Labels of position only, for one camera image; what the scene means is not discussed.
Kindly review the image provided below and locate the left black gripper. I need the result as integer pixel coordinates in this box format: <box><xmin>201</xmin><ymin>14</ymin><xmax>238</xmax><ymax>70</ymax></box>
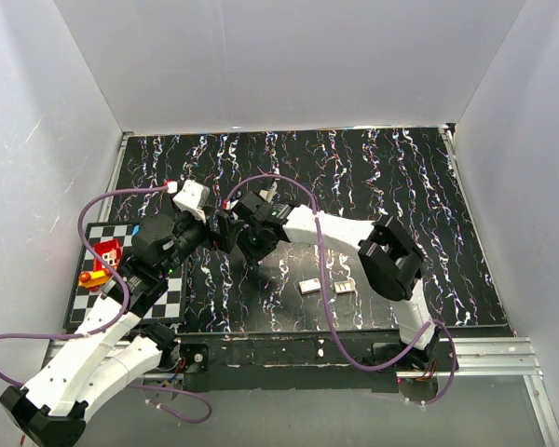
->
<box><xmin>159</xmin><ymin>205</ymin><xmax>243</xmax><ymax>277</ymax></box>

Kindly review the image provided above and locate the white staple box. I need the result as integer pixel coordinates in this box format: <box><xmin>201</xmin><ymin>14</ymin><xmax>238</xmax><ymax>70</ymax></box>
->
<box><xmin>298</xmin><ymin>278</ymin><xmax>321</xmax><ymax>295</ymax></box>

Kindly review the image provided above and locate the staple box tray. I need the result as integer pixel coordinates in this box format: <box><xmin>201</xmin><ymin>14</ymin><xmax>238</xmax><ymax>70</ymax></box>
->
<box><xmin>334</xmin><ymin>279</ymin><xmax>356</xmax><ymax>295</ymax></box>

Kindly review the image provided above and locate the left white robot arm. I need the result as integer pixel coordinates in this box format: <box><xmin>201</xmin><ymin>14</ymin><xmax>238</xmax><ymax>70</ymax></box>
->
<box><xmin>0</xmin><ymin>211</ymin><xmax>243</xmax><ymax>446</ymax></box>

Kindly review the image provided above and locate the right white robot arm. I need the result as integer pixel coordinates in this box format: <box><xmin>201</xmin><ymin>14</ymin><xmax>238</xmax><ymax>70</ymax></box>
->
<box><xmin>232</xmin><ymin>192</ymin><xmax>439</xmax><ymax>371</ymax></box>

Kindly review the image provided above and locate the black white checkerboard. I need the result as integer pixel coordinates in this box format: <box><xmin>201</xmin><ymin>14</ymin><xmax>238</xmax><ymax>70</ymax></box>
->
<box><xmin>63</xmin><ymin>223</ymin><xmax>186</xmax><ymax>330</ymax></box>

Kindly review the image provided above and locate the red toy house block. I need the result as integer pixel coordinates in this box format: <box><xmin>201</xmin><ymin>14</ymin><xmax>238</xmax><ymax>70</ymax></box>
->
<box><xmin>93</xmin><ymin>238</ymin><xmax>122</xmax><ymax>269</ymax></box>

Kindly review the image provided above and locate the orange toy car base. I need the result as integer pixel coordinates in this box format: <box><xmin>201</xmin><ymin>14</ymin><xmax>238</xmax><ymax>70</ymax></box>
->
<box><xmin>78</xmin><ymin>270</ymin><xmax>112</xmax><ymax>291</ymax></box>

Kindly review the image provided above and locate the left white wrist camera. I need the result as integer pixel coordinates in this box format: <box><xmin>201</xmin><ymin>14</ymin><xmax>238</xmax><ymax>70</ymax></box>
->
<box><xmin>166</xmin><ymin>180</ymin><xmax>211</xmax><ymax>223</ymax></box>

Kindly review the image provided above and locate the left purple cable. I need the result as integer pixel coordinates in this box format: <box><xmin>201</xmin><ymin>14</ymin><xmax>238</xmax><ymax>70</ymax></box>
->
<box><xmin>0</xmin><ymin>182</ymin><xmax>213</xmax><ymax>424</ymax></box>

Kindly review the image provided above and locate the purple cable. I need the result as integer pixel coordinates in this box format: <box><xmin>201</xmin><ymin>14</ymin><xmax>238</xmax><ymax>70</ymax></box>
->
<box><xmin>0</xmin><ymin>182</ymin><xmax>213</xmax><ymax>424</ymax></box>
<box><xmin>225</xmin><ymin>173</ymin><xmax>460</xmax><ymax>405</ymax></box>

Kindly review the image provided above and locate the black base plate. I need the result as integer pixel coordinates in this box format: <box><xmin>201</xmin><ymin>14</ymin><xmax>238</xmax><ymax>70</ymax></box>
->
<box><xmin>181</xmin><ymin>332</ymin><xmax>399</xmax><ymax>393</ymax></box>

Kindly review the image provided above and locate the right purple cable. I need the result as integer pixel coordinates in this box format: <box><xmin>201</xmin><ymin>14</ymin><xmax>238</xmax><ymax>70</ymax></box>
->
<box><xmin>225</xmin><ymin>173</ymin><xmax>460</xmax><ymax>405</ymax></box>

